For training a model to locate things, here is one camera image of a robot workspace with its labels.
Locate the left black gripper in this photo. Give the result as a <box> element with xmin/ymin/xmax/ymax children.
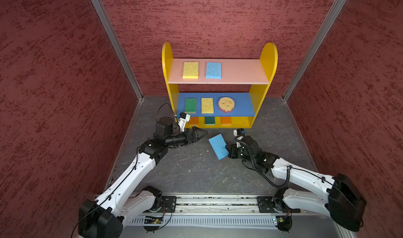
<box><xmin>165</xmin><ymin>127</ymin><xmax>208</xmax><ymax>146</ymax></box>

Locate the tan orange-backed sponge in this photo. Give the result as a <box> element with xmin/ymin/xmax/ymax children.
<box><xmin>188</xmin><ymin>117</ymin><xmax>199</xmax><ymax>126</ymax></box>

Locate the dark green sponge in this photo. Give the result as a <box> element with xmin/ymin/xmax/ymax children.
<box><xmin>205</xmin><ymin>117</ymin><xmax>216</xmax><ymax>125</ymax></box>

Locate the light blue sponge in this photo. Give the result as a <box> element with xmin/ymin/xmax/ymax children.
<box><xmin>209</xmin><ymin>134</ymin><xmax>229</xmax><ymax>160</ymax></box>
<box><xmin>206</xmin><ymin>62</ymin><xmax>221</xmax><ymax>79</ymax></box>

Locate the orange sponge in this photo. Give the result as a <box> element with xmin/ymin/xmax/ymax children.
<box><xmin>220</xmin><ymin>117</ymin><xmax>232</xmax><ymax>126</ymax></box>

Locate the bright green sponge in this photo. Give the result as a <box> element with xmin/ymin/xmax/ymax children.
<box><xmin>184</xmin><ymin>98</ymin><xmax>197</xmax><ymax>114</ymax></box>

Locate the yellow sponge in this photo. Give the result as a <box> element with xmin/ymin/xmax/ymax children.
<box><xmin>201</xmin><ymin>98</ymin><xmax>214</xmax><ymax>114</ymax></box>
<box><xmin>182</xmin><ymin>62</ymin><xmax>199</xmax><ymax>79</ymax></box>

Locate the round smiley face sponge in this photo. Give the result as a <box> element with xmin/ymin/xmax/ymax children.
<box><xmin>218</xmin><ymin>97</ymin><xmax>235</xmax><ymax>113</ymax></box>

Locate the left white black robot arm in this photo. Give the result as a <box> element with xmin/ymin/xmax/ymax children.
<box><xmin>73</xmin><ymin>113</ymin><xmax>208</xmax><ymax>238</ymax></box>

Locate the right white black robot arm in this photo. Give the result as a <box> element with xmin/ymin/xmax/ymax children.
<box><xmin>226</xmin><ymin>134</ymin><xmax>367</xmax><ymax>232</ymax></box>

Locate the yellow shelf with coloured boards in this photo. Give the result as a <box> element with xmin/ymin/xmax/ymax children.
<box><xmin>162</xmin><ymin>42</ymin><xmax>278</xmax><ymax>128</ymax></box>

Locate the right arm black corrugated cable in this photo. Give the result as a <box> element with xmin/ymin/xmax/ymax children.
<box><xmin>234</xmin><ymin>137</ymin><xmax>292</xmax><ymax>190</ymax></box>

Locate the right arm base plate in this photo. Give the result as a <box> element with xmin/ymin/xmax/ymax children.
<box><xmin>257</xmin><ymin>196</ymin><xmax>301</xmax><ymax>214</ymax></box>

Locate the aluminium mounting rail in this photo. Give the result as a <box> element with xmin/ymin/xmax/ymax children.
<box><xmin>89</xmin><ymin>193</ymin><xmax>344</xmax><ymax>215</ymax></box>

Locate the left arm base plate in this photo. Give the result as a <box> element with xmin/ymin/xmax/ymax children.
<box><xmin>149</xmin><ymin>196</ymin><xmax>177</xmax><ymax>213</ymax></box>

